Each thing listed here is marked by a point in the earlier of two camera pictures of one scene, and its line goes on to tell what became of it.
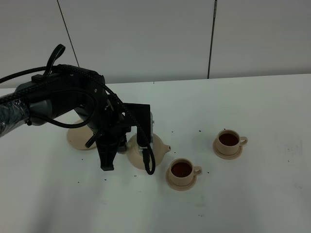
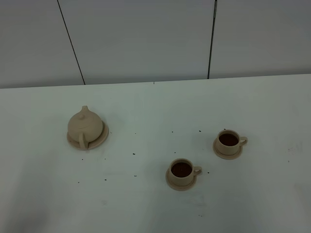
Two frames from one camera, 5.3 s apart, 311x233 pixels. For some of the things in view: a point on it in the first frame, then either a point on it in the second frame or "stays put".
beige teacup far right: x=228 y=141 stays put
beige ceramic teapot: x=159 y=148 to x=85 y=127
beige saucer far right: x=228 y=157 stays put
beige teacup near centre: x=182 y=171 stays put
